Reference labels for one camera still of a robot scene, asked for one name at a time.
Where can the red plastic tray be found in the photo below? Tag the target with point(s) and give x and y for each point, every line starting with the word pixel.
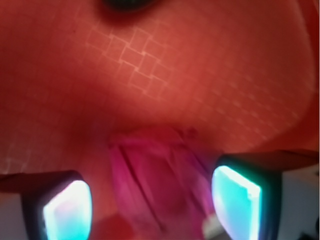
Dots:
pixel 241 73

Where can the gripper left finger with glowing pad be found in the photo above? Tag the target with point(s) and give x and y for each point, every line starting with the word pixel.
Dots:
pixel 56 206

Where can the dark teal oblong case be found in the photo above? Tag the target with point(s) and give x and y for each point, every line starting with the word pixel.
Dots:
pixel 128 5

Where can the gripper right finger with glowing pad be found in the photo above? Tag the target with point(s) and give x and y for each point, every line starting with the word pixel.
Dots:
pixel 268 195

